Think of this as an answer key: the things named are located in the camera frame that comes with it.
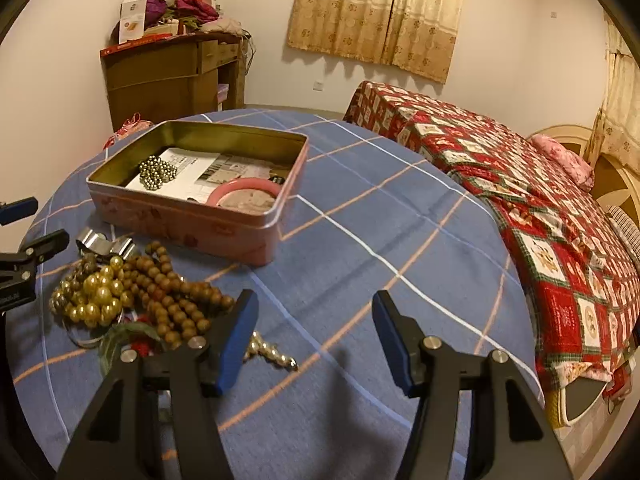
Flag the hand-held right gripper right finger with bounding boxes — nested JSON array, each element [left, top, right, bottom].
[[372, 290, 573, 480]]

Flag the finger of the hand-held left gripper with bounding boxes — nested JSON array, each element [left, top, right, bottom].
[[0, 229, 70, 281], [0, 197, 39, 226]]

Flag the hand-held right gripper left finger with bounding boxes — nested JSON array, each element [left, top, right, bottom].
[[55, 288, 260, 480]]

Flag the white pearl necklace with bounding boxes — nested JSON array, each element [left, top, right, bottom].
[[242, 331, 299, 372]]

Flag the dark oval ridged lid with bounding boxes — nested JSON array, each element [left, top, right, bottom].
[[75, 227, 137, 263]]

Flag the golden pearl bead necklace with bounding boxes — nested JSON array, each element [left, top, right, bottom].
[[49, 255, 136, 328]]

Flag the brown wooden bead necklace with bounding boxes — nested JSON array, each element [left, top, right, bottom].
[[122, 241, 236, 346]]

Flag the red knotted cord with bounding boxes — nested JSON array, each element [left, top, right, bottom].
[[122, 315, 161, 358]]

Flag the green jade bangle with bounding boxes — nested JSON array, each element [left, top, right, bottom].
[[97, 322, 163, 376]]

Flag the pink tin box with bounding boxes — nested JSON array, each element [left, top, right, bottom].
[[86, 120, 309, 267]]

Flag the pink round mirror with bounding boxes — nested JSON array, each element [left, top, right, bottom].
[[206, 177, 282, 216]]

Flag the white printed booklet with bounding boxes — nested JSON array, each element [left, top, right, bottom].
[[125, 147, 288, 206]]

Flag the brown wooden desk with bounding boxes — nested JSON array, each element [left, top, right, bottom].
[[100, 32, 251, 133]]

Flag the bed with red patterned cover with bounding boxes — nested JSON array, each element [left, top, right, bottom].
[[342, 80, 640, 396]]

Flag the red flat box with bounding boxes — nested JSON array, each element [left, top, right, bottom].
[[99, 32, 173, 56]]

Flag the white upright box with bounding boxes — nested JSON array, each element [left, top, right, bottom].
[[120, 0, 148, 43]]

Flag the tan cardboard box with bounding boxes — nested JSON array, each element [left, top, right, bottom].
[[142, 21, 181, 38]]

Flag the purple cloth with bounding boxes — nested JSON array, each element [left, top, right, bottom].
[[142, 0, 168, 26]]

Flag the pink floral pillow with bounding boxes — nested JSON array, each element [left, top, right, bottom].
[[530, 134, 596, 192]]

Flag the striped pillow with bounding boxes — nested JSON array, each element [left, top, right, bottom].
[[605, 204, 640, 261]]

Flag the magenta cloth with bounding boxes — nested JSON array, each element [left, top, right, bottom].
[[167, 0, 221, 23]]

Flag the pale pink cloth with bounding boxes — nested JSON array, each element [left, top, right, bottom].
[[200, 16, 246, 36]]

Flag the narrow beige patterned curtain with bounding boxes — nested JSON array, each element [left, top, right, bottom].
[[590, 10, 640, 191]]

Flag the wide beige patterned curtain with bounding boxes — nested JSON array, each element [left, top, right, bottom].
[[286, 0, 471, 85]]

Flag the small brass bead bracelet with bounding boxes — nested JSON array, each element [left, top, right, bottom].
[[137, 156, 179, 191]]

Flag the cream wooden bed frame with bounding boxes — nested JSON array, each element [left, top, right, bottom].
[[527, 122, 640, 428]]

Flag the black cable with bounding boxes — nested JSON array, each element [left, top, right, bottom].
[[242, 30, 257, 73]]

